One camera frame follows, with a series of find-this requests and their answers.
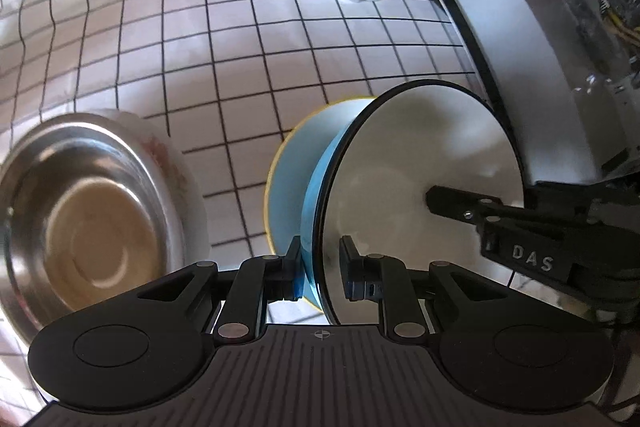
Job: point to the cream bowl with cartoon print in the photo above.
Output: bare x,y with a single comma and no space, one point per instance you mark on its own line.
290,187

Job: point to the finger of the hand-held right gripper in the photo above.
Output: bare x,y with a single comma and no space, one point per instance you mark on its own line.
452,204
562,196

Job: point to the white computer case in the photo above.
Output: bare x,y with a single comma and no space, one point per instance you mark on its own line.
500,32

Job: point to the stainless steel bowl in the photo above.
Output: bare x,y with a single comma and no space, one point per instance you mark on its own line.
90,227

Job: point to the black checked white tablecloth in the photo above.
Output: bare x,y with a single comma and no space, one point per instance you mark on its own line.
250,57

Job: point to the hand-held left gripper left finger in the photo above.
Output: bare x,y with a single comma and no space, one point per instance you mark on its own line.
292,272

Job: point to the blue enamel bowl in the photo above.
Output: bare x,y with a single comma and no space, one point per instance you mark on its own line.
425,147

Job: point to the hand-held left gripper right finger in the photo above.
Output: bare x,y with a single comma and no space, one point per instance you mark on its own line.
352,267

